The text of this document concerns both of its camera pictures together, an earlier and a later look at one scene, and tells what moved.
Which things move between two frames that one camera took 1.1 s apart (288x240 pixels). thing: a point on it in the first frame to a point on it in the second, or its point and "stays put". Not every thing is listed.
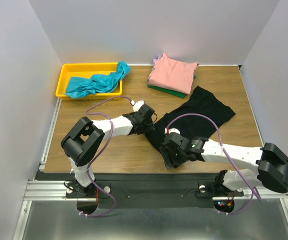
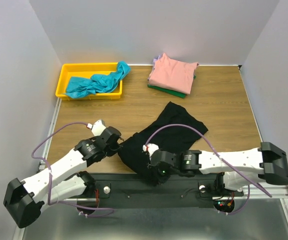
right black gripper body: (169, 152) to (153, 163)
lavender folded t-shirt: (155, 59) stays put
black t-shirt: (201, 102) to (175, 139)
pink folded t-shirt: (173, 74) stays put
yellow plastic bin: (86, 70) stays put
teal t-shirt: (78, 87) stays put
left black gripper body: (147, 127) to (112, 149)
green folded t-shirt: (176, 93) stays put
